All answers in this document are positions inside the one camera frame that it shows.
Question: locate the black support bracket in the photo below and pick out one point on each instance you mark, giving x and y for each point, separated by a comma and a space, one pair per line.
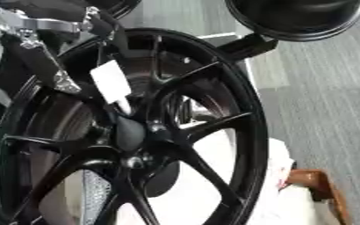
249, 47

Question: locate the white cloth bundle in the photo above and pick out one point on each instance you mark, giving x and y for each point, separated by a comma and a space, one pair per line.
283, 202

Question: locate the black spoked wheel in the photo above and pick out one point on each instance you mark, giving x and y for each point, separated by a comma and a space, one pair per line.
203, 172

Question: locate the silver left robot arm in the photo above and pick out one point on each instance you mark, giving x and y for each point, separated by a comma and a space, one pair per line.
45, 24

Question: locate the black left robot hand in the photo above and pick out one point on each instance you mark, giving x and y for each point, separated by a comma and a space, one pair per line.
27, 63

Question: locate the perforated grey metal plate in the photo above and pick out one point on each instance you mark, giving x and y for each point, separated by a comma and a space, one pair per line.
96, 196

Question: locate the brown wooden furniture piece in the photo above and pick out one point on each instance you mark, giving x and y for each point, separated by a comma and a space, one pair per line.
319, 184

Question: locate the black round rim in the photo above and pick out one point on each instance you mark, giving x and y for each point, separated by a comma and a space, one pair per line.
117, 6

